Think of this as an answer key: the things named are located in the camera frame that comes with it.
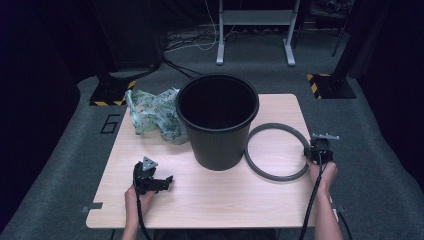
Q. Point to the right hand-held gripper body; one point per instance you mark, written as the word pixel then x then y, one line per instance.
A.
pixel 321 153

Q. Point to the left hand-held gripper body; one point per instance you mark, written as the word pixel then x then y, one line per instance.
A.
pixel 145 181

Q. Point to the dark ribbed trash bin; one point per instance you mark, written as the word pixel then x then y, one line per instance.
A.
pixel 216 146

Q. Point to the translucent green patterned garbage bag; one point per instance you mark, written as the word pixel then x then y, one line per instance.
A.
pixel 156 113

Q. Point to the person's right hand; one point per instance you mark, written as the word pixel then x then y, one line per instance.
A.
pixel 328 176

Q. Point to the person's left hand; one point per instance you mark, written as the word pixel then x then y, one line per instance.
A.
pixel 133 203

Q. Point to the grey tape strip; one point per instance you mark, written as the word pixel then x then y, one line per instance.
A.
pixel 93 206

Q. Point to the small grey tape piece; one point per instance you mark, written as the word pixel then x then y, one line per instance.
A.
pixel 341 209

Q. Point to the black striped stand base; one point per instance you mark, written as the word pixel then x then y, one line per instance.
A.
pixel 110 93
pixel 333 87

